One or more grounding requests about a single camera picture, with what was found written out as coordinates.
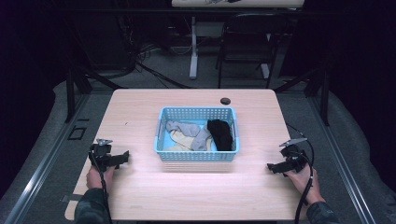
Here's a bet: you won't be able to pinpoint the black sock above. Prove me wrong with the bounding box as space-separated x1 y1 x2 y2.
206 119 233 152

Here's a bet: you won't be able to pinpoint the black metal stand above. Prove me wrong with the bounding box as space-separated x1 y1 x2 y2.
274 59 331 127
64 12 129 124

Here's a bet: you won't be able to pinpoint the black floor cables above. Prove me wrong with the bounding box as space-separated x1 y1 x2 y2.
115 18 194 90

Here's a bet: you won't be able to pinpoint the blue plastic basket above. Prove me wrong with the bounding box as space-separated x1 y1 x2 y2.
153 105 240 162

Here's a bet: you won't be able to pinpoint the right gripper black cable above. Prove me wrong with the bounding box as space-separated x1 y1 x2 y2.
285 122 316 224

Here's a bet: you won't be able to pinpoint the person's right hand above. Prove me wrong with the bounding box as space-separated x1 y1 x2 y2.
284 164 325 205

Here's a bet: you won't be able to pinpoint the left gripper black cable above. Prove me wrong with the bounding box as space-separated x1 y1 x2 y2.
88 150 114 224

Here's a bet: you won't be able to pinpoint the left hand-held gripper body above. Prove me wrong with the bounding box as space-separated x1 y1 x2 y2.
89 138 119 172

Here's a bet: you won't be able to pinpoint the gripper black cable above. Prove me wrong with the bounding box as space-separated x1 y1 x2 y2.
285 122 316 224
88 150 114 224

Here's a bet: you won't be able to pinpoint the person's left hand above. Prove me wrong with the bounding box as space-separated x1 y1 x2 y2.
86 164 117 190

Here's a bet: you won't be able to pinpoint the grey tape strip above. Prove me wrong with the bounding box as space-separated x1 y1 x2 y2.
60 193 84 203

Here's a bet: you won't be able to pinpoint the black chair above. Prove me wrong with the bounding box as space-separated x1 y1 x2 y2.
215 12 289 90

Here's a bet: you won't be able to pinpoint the cream sock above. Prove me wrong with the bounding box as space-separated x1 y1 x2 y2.
163 129 215 152

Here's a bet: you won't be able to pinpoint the grey sock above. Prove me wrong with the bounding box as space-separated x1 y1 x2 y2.
165 119 214 152

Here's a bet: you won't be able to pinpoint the white desk with legs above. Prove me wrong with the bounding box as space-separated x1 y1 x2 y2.
171 0 305 80

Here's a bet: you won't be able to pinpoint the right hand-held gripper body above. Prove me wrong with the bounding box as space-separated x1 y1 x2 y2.
278 137 309 174

